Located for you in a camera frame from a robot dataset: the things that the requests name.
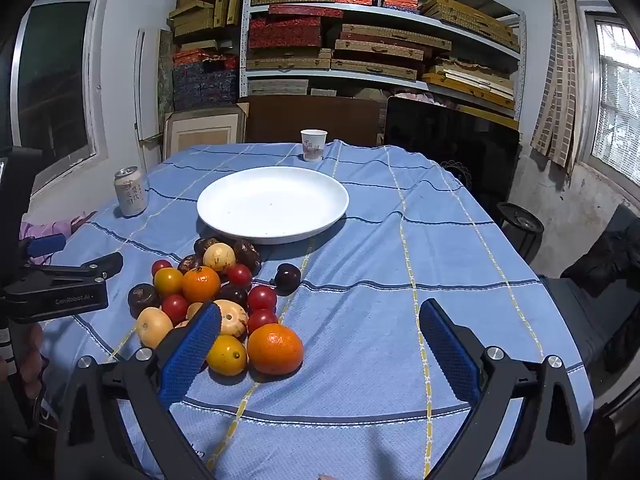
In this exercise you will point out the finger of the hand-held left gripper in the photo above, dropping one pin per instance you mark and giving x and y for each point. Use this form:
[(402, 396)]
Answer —
[(47, 244), (100, 266)]

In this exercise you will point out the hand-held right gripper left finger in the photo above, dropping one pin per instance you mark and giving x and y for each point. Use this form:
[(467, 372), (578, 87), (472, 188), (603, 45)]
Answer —
[(192, 355)]

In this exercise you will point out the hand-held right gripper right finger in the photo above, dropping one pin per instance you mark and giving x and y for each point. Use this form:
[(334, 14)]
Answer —
[(450, 355)]

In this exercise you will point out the yellow tomato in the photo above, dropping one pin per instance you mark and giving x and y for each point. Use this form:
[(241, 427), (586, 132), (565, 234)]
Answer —
[(168, 281), (227, 355)]

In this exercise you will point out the beige round fruit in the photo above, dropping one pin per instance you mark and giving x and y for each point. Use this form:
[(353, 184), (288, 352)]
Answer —
[(193, 310), (219, 257), (232, 317), (154, 326)]

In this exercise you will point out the red cherry tomato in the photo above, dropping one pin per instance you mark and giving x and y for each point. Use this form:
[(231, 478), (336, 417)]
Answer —
[(261, 319), (161, 266), (240, 275), (174, 307), (261, 297)]

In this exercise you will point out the dark purple plum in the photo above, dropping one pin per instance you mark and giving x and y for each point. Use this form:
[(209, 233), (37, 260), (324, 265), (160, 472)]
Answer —
[(287, 277), (233, 294)]

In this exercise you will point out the white round plate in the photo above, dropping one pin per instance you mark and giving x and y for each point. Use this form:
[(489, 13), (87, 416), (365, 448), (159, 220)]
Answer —
[(272, 205)]

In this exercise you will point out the person's left hand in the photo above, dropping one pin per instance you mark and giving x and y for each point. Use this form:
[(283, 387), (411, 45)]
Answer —
[(31, 360)]

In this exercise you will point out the pink purple garment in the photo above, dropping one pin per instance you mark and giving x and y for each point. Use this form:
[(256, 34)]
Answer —
[(47, 230)]

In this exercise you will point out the white drink can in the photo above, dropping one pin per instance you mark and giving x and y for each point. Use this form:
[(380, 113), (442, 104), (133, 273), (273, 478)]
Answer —
[(131, 195)]

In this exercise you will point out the blue striped tablecloth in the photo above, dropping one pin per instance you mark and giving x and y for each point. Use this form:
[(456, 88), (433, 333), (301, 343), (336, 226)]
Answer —
[(375, 260)]

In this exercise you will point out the grey chair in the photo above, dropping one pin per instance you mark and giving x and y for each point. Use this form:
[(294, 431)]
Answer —
[(575, 310)]

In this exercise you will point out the black round stool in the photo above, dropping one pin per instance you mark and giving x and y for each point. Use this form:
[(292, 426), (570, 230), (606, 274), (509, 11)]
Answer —
[(520, 225)]

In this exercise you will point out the black jacket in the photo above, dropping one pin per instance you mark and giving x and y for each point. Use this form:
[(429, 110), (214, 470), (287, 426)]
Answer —
[(605, 260)]

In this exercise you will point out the grey-green mottled board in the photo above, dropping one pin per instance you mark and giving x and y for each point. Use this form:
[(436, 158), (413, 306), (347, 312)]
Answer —
[(166, 70)]

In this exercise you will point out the stack of blue patterned boxes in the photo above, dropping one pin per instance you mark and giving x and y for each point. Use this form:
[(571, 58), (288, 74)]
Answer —
[(205, 82)]

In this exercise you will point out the white paper cup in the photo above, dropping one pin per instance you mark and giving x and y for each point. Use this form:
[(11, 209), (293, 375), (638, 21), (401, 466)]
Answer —
[(313, 146)]

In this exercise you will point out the brown wooden board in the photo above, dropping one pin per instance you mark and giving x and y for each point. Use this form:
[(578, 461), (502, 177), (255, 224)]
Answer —
[(310, 120)]

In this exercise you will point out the white metal shelf rack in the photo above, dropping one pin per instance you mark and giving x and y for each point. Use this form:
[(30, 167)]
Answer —
[(243, 50)]

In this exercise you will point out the pink fabric bundle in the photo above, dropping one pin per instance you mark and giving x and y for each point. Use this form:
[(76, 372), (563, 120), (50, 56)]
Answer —
[(415, 94)]

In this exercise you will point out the pile of yellow woven boxes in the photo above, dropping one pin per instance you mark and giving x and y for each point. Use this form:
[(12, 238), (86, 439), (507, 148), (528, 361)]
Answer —
[(195, 15)]

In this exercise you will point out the stack of yellow wooden cases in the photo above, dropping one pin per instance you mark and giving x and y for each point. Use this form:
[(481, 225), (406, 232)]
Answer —
[(465, 85)]

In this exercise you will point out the brick pattern curtain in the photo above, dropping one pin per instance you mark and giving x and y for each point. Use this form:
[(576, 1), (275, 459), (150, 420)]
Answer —
[(557, 85)]

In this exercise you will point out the thick red patterned box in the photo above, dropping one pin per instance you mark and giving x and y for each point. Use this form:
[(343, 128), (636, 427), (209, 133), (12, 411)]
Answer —
[(285, 32)]

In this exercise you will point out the bright window with mesh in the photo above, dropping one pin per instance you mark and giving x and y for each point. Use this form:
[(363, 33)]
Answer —
[(615, 95)]

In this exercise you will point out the dark window with white frame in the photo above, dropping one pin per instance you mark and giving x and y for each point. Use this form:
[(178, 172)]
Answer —
[(55, 75)]

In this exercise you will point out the wooden picture frame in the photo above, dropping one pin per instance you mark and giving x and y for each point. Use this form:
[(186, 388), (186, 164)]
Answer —
[(205, 132)]

